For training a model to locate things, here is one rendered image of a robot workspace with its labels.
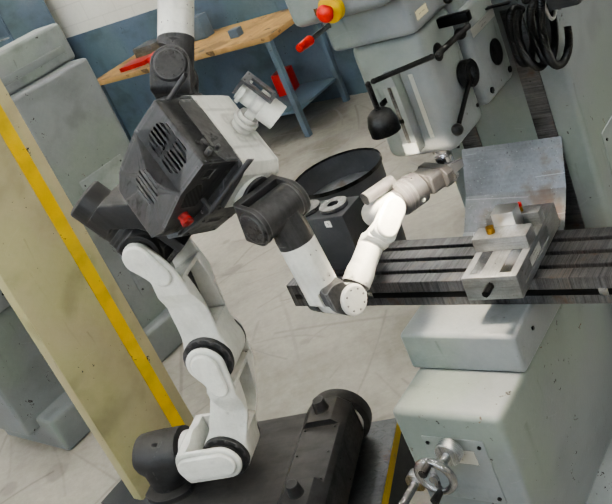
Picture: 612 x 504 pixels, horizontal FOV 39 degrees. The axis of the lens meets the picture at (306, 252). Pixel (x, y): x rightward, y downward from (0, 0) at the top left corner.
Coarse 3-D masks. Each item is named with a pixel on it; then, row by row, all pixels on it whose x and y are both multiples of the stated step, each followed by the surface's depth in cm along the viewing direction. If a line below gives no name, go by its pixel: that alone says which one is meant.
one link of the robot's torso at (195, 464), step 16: (208, 416) 267; (192, 432) 260; (208, 432) 269; (192, 448) 258; (208, 448) 251; (224, 448) 249; (176, 464) 256; (192, 464) 253; (208, 464) 252; (224, 464) 250; (240, 464) 250; (192, 480) 258; (208, 480) 257
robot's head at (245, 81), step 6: (246, 78) 199; (252, 78) 200; (258, 78) 201; (240, 84) 199; (246, 84) 199; (252, 84) 199; (258, 84) 201; (264, 84) 201; (234, 90) 201; (240, 90) 200; (252, 90) 199; (258, 90) 199; (270, 90) 201; (234, 96) 202; (264, 96) 199; (270, 102) 199
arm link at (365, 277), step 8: (360, 248) 215; (368, 248) 215; (376, 248) 215; (360, 256) 214; (368, 256) 214; (376, 256) 215; (352, 264) 214; (360, 264) 213; (368, 264) 214; (376, 264) 216; (352, 272) 213; (360, 272) 213; (368, 272) 213; (344, 280) 214; (352, 280) 213; (360, 280) 212; (368, 280) 213; (368, 288) 214; (328, 312) 213
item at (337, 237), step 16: (320, 208) 262; (336, 208) 257; (352, 208) 259; (320, 224) 260; (336, 224) 257; (352, 224) 258; (320, 240) 264; (336, 240) 261; (352, 240) 258; (336, 256) 265; (352, 256) 261
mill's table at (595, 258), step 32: (384, 256) 264; (416, 256) 256; (448, 256) 248; (544, 256) 228; (576, 256) 222; (608, 256) 217; (288, 288) 273; (384, 288) 251; (416, 288) 244; (448, 288) 238; (544, 288) 221; (576, 288) 216; (608, 288) 211
